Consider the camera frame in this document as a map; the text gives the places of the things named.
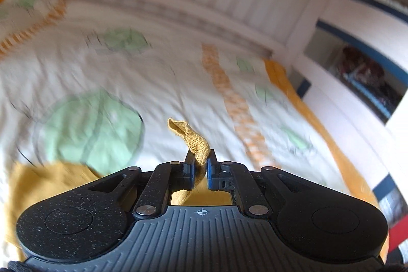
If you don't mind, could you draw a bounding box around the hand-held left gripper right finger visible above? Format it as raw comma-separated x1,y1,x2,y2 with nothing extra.
207,149,319,217

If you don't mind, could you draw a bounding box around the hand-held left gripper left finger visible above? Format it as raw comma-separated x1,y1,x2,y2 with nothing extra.
87,149,196,220

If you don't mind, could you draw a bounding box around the yellow knit sweater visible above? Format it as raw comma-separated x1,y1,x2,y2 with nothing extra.
5,118,233,261

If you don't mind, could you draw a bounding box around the dark clothes pile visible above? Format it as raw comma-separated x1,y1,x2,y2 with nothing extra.
335,46,403,120

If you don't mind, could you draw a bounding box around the leaf-print white duvet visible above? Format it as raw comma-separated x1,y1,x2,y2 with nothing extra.
0,0,380,205

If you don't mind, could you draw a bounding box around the red cloth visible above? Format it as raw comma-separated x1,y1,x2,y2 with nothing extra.
387,220,408,257

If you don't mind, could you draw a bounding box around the white shelf unit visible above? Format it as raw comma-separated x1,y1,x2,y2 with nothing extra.
287,0,408,228

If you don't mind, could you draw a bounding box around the leaf-print white pillow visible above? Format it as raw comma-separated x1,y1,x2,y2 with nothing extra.
0,0,67,59

